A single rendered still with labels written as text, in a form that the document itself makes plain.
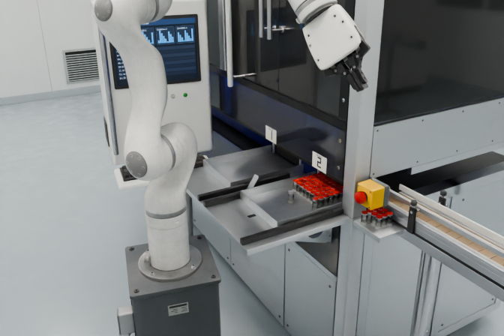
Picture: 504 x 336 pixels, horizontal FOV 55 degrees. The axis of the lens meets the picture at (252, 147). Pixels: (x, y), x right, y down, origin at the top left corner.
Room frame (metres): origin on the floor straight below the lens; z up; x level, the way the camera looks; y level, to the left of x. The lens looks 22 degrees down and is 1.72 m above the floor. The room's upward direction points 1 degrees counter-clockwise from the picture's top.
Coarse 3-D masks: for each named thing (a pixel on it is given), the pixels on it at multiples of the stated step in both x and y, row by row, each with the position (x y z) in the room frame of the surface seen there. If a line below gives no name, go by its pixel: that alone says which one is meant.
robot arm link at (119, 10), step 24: (96, 0) 1.18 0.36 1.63; (120, 0) 1.17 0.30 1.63; (144, 0) 1.23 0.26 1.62; (120, 24) 1.16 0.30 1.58; (120, 48) 1.21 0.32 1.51; (144, 48) 1.20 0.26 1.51; (144, 72) 1.20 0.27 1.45; (144, 96) 1.20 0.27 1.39; (144, 120) 1.18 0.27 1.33; (144, 144) 1.15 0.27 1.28; (168, 144) 1.19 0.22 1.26; (144, 168) 1.13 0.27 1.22; (168, 168) 1.17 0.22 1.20
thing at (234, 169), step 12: (228, 156) 1.96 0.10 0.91; (240, 156) 1.98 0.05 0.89; (252, 156) 2.01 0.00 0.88; (264, 156) 2.01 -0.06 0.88; (276, 156) 2.01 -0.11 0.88; (216, 168) 1.88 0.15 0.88; (228, 168) 1.88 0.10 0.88; (240, 168) 1.88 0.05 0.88; (252, 168) 1.88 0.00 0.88; (264, 168) 1.88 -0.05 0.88; (276, 168) 1.87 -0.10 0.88; (288, 168) 1.80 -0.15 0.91; (300, 168) 1.83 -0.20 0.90; (228, 180) 1.69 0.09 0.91; (240, 180) 1.70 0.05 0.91
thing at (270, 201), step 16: (240, 192) 1.60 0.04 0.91; (256, 192) 1.63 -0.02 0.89; (272, 192) 1.65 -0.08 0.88; (288, 192) 1.65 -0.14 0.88; (256, 208) 1.49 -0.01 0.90; (272, 208) 1.52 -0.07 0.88; (288, 208) 1.52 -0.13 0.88; (304, 208) 1.52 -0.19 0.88; (320, 208) 1.46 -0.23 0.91; (272, 224) 1.40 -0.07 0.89
